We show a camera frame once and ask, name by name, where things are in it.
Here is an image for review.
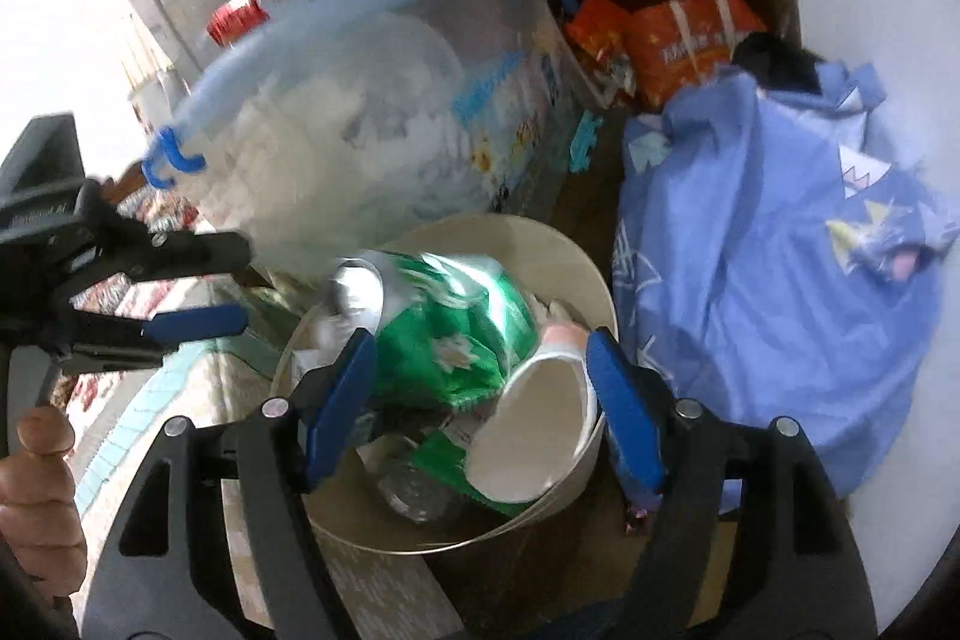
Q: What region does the white pink paper cup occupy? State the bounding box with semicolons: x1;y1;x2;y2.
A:
464;320;602;506

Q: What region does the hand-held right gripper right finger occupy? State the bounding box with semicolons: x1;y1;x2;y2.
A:
585;326;878;640

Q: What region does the round beige bin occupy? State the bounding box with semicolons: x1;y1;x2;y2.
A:
268;213;621;556

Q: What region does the green plastic wrapper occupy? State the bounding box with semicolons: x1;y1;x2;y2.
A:
407;428;527;515

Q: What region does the black cloth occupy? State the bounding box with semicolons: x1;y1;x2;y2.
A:
730;32;824;95

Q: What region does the orange snack packet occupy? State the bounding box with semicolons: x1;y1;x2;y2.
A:
565;0;767;110

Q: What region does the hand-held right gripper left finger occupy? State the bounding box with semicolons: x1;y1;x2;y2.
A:
79;326;380;640

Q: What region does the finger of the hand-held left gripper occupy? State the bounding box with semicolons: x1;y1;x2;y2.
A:
56;302;251;377
94;209;253;283

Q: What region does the beige chevron quilted blanket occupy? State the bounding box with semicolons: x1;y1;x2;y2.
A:
64;278;467;640

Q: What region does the crushed green can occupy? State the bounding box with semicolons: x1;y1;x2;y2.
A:
328;249;539;410

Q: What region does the clear storage box blue lid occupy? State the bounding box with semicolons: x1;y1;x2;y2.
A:
141;0;587;283

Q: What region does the person's left hand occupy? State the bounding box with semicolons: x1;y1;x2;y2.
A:
0;405;90;585

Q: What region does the small red white packet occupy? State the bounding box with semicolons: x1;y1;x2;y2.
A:
205;0;272;46

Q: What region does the blue printed cloth bag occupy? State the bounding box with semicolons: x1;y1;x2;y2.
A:
610;61;947;500

